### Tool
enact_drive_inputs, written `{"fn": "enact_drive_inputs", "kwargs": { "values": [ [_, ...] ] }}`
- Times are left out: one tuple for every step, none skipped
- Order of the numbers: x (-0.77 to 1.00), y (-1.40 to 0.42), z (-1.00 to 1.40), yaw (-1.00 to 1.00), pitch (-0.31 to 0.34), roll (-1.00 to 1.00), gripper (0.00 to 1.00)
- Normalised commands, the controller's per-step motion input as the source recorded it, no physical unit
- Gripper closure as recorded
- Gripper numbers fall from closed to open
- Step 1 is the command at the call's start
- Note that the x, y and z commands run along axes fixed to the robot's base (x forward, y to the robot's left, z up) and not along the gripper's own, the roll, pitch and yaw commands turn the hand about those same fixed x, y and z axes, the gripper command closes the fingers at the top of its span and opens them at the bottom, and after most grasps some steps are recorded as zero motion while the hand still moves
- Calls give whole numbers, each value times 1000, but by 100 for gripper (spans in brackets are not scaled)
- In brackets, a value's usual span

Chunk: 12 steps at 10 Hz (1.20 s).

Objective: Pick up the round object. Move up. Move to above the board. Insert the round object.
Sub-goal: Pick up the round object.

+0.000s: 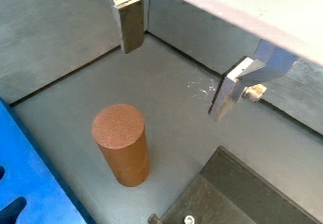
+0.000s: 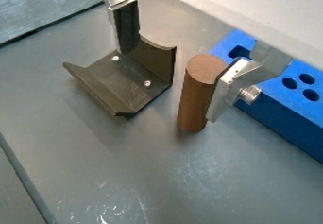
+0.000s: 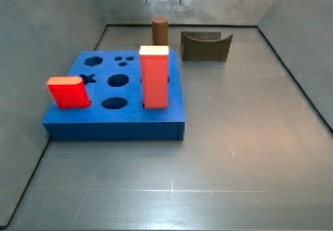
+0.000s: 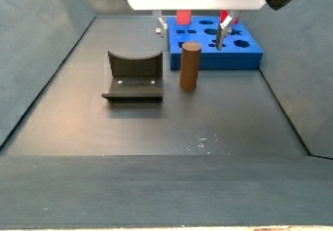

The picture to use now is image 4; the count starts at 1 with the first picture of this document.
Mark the brown round cylinder peg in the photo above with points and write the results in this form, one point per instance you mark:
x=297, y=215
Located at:
x=189, y=65

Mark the blue shape sorting board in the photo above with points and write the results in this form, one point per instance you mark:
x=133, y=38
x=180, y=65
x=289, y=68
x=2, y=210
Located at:
x=240, y=53

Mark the red peg left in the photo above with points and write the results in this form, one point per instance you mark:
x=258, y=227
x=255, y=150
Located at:
x=184, y=17

